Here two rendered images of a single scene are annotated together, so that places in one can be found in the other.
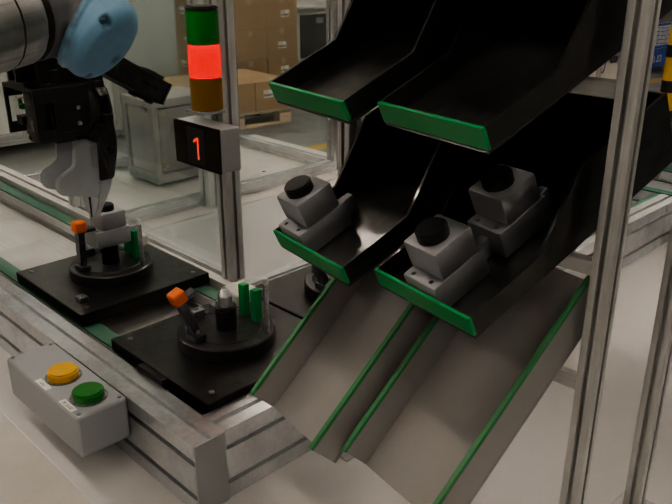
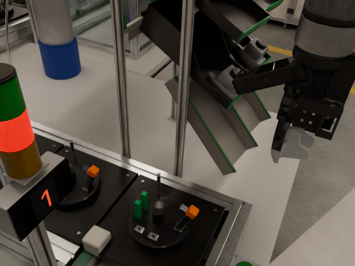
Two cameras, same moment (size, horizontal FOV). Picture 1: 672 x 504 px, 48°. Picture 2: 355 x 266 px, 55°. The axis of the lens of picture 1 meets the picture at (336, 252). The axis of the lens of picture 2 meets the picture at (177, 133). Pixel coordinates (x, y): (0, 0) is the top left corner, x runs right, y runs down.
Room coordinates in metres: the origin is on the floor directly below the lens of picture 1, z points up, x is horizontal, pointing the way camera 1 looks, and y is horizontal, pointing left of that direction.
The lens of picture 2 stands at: (1.11, 0.61, 1.62)
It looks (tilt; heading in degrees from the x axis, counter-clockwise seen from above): 39 degrees down; 248
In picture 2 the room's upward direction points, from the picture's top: 3 degrees clockwise
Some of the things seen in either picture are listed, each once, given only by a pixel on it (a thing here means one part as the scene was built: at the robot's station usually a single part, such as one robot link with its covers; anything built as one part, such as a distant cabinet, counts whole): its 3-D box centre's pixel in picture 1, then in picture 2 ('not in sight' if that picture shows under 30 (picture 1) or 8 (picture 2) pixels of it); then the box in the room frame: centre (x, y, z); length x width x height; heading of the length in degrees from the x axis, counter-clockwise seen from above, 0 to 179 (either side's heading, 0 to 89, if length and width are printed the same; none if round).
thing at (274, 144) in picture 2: not in sight; (283, 124); (0.81, 0.28, 1.31); 0.05 x 0.02 x 0.09; 45
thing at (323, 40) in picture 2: not in sight; (326, 33); (0.78, 0.27, 1.45); 0.08 x 0.08 x 0.05
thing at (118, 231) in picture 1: (112, 222); not in sight; (1.22, 0.38, 1.06); 0.08 x 0.04 x 0.07; 134
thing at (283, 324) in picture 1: (226, 312); (158, 213); (0.97, 0.16, 1.01); 0.24 x 0.24 x 0.13; 44
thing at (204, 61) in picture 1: (204, 60); (10, 126); (1.19, 0.20, 1.33); 0.05 x 0.05 x 0.05
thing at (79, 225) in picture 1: (84, 242); not in sight; (1.18, 0.42, 1.04); 0.04 x 0.02 x 0.08; 134
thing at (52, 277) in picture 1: (112, 276); not in sight; (1.21, 0.39, 0.96); 0.24 x 0.24 x 0.02; 44
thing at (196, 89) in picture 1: (206, 93); (19, 154); (1.19, 0.20, 1.28); 0.05 x 0.05 x 0.05
